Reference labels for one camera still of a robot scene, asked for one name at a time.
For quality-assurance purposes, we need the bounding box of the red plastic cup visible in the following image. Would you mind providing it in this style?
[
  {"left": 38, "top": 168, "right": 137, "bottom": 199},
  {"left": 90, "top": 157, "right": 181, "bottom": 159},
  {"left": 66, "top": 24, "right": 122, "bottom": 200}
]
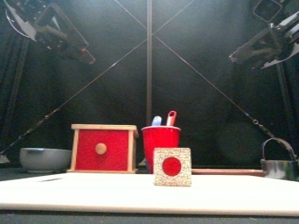
[{"left": 140, "top": 125, "right": 183, "bottom": 175}]

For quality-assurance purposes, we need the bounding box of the white cutting board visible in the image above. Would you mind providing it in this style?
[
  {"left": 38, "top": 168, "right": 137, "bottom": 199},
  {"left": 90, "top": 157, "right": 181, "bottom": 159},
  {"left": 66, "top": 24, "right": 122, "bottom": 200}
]
[{"left": 0, "top": 172, "right": 299, "bottom": 217}]

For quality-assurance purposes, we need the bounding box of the grey bowl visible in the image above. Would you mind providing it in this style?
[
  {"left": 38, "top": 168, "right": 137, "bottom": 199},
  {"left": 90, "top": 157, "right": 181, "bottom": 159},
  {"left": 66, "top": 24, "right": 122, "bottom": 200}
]
[{"left": 18, "top": 147, "right": 73, "bottom": 174}]

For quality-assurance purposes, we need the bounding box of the vertical metal frame pole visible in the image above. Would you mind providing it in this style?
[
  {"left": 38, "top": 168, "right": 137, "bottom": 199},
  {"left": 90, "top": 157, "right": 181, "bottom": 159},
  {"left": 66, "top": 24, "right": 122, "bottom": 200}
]
[{"left": 144, "top": 0, "right": 153, "bottom": 127}]

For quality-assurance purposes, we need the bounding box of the red wooden box with knob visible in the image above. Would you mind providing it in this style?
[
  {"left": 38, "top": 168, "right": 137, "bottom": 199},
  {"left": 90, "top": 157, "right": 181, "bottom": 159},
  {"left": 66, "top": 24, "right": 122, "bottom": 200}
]
[{"left": 65, "top": 123, "right": 140, "bottom": 175}]

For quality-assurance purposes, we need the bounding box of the brown flat plate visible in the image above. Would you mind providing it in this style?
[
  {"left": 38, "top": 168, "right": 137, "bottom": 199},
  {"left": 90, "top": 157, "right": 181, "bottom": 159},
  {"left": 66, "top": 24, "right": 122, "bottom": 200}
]
[{"left": 191, "top": 168, "right": 267, "bottom": 178}]

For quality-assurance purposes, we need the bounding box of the metal pot with handle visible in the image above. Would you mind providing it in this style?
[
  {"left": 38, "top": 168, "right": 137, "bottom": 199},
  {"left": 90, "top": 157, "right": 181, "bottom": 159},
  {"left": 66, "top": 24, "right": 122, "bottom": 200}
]
[{"left": 259, "top": 136, "right": 299, "bottom": 182}]

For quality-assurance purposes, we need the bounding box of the blue utensil handle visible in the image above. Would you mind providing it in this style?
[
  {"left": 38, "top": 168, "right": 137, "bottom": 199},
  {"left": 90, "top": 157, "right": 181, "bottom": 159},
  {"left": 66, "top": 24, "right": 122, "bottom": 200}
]
[{"left": 151, "top": 115, "right": 164, "bottom": 127}]

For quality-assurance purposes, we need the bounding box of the diagonal brace wire with turnbuckle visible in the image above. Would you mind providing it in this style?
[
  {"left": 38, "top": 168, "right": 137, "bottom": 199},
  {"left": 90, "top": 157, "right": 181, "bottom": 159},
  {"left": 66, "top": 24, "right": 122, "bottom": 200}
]
[{"left": 112, "top": 0, "right": 277, "bottom": 139}]

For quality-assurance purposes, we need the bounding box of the red utensil handle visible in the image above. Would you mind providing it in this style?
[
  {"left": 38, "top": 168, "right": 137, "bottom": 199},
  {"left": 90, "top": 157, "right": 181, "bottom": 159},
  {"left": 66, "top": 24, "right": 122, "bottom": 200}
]
[{"left": 165, "top": 110, "right": 177, "bottom": 127}]

